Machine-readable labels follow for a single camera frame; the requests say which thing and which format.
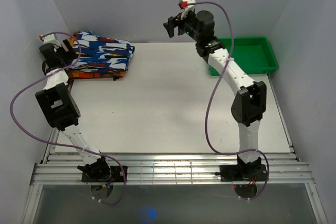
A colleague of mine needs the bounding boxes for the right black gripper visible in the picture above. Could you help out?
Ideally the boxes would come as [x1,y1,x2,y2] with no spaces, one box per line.
[163,9,202,43]

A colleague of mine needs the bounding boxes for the blue white patterned trousers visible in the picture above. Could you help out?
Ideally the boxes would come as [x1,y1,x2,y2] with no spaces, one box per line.
[70,31,135,73]

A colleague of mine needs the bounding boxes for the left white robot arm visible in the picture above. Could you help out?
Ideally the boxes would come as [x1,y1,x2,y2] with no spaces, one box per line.
[35,34,112,182]

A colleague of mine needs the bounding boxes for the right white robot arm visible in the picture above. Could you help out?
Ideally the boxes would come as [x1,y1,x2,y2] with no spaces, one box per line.
[163,10,267,183]

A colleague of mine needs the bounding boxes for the orange camouflage folded trousers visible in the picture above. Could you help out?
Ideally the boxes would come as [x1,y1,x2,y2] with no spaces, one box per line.
[68,70,127,80]

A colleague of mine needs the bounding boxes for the green plastic tray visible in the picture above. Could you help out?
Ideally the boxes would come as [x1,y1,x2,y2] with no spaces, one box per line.
[208,36,279,77]

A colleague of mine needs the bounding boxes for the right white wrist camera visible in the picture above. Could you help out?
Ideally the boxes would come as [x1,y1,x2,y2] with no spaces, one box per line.
[178,0,196,19]

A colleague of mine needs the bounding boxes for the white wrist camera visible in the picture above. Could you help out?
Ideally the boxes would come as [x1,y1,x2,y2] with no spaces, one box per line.
[178,0,196,19]
[39,34,61,52]

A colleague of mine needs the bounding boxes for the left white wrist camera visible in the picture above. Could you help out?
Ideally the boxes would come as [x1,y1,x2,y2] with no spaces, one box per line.
[39,34,61,52]

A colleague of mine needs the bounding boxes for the aluminium rail frame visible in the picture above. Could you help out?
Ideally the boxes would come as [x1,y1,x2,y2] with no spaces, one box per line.
[21,124,328,223]

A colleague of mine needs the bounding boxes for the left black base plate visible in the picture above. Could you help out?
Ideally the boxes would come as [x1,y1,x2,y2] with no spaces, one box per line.
[80,165,128,183]

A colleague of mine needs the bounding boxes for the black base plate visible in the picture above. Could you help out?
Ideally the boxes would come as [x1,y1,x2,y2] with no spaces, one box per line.
[80,165,128,183]
[219,164,267,182]

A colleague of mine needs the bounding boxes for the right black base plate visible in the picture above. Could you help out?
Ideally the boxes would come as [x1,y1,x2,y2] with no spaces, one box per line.
[219,164,267,182]

